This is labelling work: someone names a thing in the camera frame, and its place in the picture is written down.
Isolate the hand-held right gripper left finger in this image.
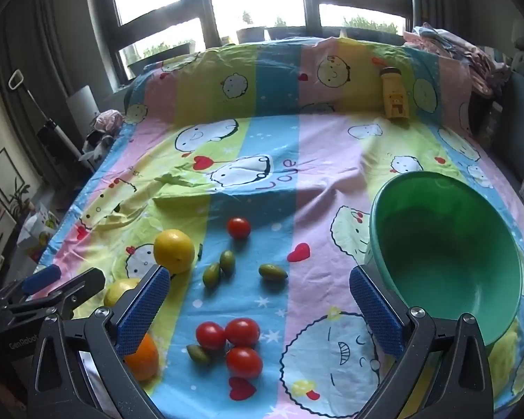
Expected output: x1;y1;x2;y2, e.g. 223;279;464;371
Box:
28;264;171;419

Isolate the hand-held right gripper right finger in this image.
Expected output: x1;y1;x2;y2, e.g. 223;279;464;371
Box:
348;264;494;419

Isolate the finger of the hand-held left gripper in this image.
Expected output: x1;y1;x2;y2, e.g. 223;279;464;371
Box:
6;267;106;315
0;265;63;304

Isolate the pale yellow-green citrus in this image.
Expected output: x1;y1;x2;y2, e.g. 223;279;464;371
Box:
103;278;143;308

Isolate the orange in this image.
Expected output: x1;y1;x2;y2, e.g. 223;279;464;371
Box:
123;333;160;382

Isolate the bright yellow lemon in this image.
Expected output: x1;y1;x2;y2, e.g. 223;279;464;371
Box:
153;229;196;274

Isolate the red tomato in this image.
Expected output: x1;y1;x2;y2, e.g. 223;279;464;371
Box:
225;318;261;347
226;347;263;380
226;217;252;240
196;321;226;351

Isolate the green plastic bowl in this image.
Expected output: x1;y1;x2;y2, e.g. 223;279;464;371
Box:
369;171;524;347

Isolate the colourful paper bag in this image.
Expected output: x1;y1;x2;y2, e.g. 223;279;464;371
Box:
17;209;64;263

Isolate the small green oval fruit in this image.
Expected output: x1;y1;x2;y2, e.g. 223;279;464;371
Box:
259;264;288;281
219;250;236;277
203;263;221;289
187;344;212;365

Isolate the green potted plant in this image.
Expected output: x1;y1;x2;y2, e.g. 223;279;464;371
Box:
6;181;33;228

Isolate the cartoon printed bedsheet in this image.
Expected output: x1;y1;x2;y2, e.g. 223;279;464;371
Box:
39;37;524;419

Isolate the black and white plush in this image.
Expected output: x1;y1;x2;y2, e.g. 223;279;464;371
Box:
81;133;116;162

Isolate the black stick vacuum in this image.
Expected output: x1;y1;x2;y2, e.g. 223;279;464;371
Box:
6;70;92;171

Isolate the pink cloth bundle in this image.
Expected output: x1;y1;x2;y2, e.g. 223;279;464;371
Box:
89;109;125;134

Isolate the white lampshade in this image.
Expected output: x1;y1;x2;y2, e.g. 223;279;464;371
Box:
65;85;99;127

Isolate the yellow cartoon bottle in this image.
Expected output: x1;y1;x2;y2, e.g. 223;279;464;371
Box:
379;66;410;124

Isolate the long dark planter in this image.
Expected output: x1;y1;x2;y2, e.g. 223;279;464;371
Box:
129;43;198;76

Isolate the grey curtain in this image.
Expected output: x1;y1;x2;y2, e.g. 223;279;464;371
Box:
0;0;114;184

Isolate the pile of pink clothes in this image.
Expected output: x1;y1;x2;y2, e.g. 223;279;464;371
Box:
404;22;514;97

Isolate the round dark plant pot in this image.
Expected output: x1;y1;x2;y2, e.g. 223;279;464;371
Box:
236;26;268;45

